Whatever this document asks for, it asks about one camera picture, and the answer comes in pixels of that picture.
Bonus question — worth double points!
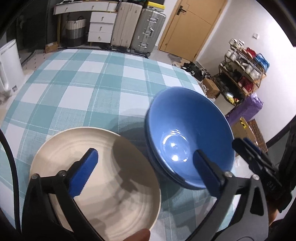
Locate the cream plate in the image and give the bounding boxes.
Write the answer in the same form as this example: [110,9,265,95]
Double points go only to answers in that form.
[30,127,161,240]

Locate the blue bowl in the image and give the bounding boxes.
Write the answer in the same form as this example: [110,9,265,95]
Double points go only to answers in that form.
[145,87,235,190]
[144,119,185,188]

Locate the right hand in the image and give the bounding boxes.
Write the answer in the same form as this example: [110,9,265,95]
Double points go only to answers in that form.
[268,206,278,226]

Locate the left hand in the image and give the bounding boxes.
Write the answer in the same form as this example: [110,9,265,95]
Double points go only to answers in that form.
[123,228,151,241]

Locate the purple bag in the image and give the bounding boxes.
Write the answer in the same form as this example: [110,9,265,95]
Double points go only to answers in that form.
[225,93,263,126]

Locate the cardboard box on floor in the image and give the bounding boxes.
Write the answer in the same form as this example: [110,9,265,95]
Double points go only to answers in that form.
[202,78,220,98]

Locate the wooden shoe rack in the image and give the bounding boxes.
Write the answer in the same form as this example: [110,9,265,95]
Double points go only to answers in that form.
[213,39,270,106]

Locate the teal plaid tablecloth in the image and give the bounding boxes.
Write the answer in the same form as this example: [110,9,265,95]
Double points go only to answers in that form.
[1,49,214,240]

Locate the white electric kettle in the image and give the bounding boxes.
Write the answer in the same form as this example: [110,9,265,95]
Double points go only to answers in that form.
[1,39,25,93]

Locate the dotted floor rug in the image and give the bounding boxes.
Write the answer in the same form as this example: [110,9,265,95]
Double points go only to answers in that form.
[21,49,58,74]

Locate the wooden door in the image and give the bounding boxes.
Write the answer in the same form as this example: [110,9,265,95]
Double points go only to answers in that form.
[158,0,228,61]

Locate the woven laundry basket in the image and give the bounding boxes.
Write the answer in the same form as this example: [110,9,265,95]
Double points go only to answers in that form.
[66,16,86,47]

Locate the silver suitcase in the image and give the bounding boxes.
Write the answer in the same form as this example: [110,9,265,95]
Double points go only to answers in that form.
[130,9,166,57]

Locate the white drawer desk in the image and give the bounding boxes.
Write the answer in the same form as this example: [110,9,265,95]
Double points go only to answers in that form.
[53,1,119,43]

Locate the stacked shoe boxes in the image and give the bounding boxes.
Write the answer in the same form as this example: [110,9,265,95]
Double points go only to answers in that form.
[144,0,165,10]

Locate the beige suitcase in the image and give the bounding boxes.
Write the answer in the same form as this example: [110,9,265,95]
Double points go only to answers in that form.
[111,2,142,49]

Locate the black cable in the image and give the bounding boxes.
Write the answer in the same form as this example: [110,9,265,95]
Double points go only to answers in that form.
[0,129,23,232]

